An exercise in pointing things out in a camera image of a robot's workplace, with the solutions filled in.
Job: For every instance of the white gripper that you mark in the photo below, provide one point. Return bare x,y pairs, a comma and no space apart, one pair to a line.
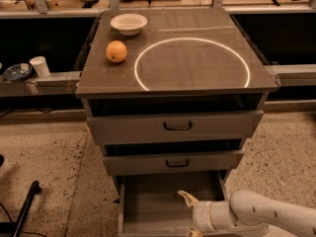
199,215

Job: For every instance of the grey bottom drawer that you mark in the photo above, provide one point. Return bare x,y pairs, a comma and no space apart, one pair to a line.
150,205

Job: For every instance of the grey drawer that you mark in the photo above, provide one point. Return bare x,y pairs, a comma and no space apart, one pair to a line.
172,163
118,130
150,205

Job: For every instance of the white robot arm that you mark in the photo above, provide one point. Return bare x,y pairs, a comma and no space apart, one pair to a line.
248,214

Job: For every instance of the grey middle drawer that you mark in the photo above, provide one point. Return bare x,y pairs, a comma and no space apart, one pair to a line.
172,163

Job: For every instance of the grey top drawer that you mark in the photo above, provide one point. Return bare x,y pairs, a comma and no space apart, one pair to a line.
118,130

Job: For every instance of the grey drawer cabinet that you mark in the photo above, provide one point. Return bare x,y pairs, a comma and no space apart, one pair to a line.
184,61

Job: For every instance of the black stand leg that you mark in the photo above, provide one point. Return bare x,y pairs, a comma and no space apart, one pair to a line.
14,228

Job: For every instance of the orange fruit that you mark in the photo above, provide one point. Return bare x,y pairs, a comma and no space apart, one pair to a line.
116,51

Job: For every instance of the white bowl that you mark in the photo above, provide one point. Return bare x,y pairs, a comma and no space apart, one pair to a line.
129,24

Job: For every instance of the white paper cup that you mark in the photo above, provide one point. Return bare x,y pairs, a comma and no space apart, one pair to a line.
40,66

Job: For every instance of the dark blue plate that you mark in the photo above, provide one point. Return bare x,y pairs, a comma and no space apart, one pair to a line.
18,72

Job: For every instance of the grey metal side rail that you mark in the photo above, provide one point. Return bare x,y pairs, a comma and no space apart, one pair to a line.
59,83

